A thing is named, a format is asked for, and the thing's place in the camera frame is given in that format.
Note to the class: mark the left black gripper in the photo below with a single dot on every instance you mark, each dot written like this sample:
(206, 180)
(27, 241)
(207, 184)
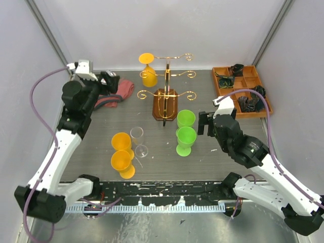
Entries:
(112, 86)

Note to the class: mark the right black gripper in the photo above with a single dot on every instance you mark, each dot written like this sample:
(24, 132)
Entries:
(205, 118)

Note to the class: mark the green goblet front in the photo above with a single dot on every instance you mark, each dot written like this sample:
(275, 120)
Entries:
(186, 137)

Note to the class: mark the green goblet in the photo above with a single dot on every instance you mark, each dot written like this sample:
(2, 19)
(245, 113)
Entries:
(185, 118)
(186, 137)

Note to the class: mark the orange goblet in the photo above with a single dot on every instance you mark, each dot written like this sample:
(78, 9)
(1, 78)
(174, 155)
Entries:
(148, 75)
(122, 141)
(121, 162)

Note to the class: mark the gold wine glass rack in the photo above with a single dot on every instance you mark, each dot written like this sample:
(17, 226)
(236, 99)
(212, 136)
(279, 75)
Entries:
(165, 100)

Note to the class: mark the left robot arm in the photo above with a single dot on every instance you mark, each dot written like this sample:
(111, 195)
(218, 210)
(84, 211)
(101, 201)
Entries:
(42, 198)

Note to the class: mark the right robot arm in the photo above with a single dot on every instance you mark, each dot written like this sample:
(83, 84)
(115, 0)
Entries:
(300, 213)

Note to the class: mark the clear wine glass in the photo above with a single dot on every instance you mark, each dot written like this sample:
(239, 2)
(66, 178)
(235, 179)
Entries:
(137, 136)

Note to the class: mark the red cloth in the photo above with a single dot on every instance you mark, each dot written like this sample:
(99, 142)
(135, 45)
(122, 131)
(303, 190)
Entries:
(125, 90)

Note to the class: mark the green goblet rear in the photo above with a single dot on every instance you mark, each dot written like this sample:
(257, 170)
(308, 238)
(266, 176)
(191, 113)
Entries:
(185, 118)

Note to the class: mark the black rolled item in tray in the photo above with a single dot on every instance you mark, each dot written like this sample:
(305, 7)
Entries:
(260, 90)

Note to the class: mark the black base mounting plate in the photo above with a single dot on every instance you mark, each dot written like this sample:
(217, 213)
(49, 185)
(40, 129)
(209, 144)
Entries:
(163, 193)

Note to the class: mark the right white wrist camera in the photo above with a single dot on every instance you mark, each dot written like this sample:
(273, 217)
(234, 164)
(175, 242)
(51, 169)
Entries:
(224, 105)

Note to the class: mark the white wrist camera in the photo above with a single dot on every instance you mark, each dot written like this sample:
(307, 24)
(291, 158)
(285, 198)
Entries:
(83, 69)
(224, 105)

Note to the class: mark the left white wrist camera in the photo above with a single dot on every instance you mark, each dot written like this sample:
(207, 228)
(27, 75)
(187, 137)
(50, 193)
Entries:
(83, 69)

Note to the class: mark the grey cable duct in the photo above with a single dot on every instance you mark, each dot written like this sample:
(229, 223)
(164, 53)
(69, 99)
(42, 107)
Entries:
(83, 207)

